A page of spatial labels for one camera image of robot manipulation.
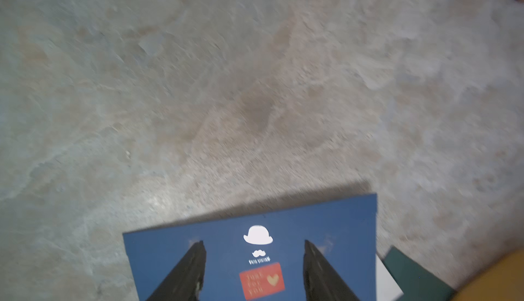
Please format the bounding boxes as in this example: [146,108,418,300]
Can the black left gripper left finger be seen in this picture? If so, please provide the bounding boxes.
[147,240,207,301]

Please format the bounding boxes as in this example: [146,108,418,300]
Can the yellow plastic storage box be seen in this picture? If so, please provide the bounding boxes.
[452,249,523,301]

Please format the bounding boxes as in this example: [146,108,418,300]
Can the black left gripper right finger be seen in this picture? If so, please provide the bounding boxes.
[303,240,359,301]

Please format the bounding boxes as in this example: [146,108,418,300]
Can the cream white envelope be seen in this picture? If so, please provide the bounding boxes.
[375,255,403,301]

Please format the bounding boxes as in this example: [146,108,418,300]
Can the navy blue envelope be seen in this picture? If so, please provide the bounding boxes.
[124,194,377,300]

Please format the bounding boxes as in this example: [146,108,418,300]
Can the dark green envelope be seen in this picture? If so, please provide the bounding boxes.
[383,246,456,301]

